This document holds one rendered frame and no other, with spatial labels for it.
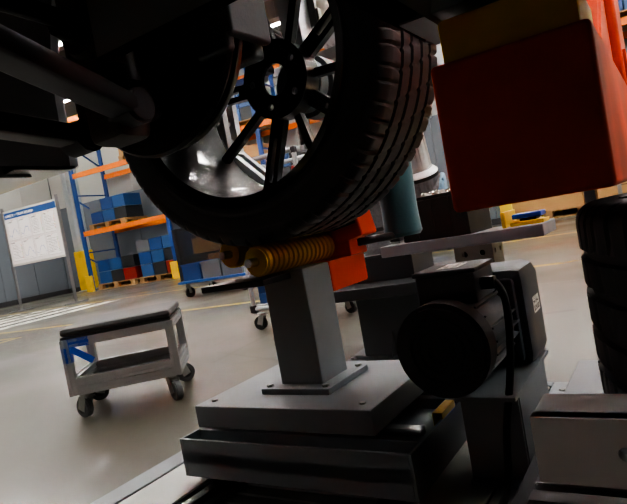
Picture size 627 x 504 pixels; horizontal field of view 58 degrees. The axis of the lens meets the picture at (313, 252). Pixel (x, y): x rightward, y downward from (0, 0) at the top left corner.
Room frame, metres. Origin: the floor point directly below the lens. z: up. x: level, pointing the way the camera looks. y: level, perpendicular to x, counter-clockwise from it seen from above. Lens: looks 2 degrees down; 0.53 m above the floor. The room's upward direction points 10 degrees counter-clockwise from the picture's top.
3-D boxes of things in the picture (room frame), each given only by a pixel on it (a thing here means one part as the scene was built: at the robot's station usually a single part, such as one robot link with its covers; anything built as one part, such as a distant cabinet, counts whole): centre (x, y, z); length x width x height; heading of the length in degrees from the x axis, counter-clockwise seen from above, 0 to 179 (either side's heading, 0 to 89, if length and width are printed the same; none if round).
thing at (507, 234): (1.53, -0.41, 0.44); 0.43 x 0.17 x 0.03; 57
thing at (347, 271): (1.26, -0.03, 0.48); 0.16 x 0.12 x 0.17; 147
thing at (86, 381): (2.22, 0.77, 0.17); 0.43 x 0.36 x 0.34; 97
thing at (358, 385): (1.15, 0.04, 0.32); 0.40 x 0.30 x 0.28; 57
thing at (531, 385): (0.95, -0.23, 0.26); 0.42 x 0.18 x 0.35; 147
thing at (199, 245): (10.07, 1.63, 0.48); 1.26 x 0.85 x 0.97; 66
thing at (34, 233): (10.37, 4.92, 0.97); 1.50 x 0.50 x 1.95; 65
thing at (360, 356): (2.24, -0.29, 0.15); 0.60 x 0.60 x 0.30; 65
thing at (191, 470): (1.14, 0.02, 0.13); 0.50 x 0.36 x 0.10; 57
